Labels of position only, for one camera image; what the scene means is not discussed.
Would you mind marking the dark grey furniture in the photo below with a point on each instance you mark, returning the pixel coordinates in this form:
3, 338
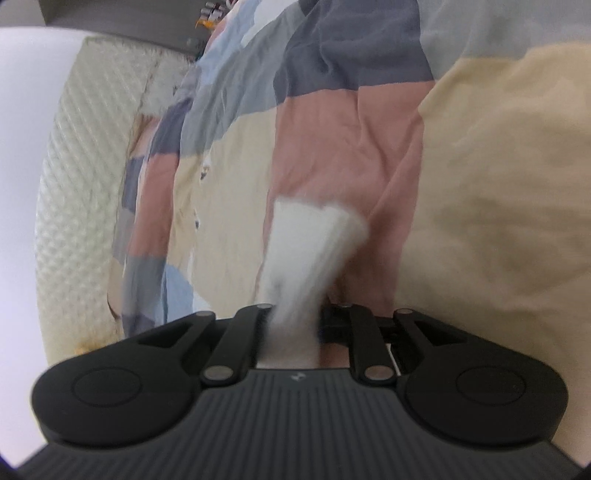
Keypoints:
115, 18

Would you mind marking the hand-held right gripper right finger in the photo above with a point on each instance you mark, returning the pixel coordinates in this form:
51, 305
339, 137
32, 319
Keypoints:
332, 323

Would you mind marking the patchwork bed sheet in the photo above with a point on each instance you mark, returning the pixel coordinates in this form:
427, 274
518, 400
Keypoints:
323, 147

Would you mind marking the white fluffy pillow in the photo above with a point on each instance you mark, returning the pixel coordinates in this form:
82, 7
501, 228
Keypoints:
159, 92

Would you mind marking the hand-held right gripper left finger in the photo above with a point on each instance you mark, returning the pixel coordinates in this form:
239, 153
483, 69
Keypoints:
249, 323

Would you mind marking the cream quilted headboard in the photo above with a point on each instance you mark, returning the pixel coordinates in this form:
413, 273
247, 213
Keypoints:
83, 184

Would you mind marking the cream knit sweater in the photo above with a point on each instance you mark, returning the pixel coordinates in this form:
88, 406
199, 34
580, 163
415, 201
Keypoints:
304, 258

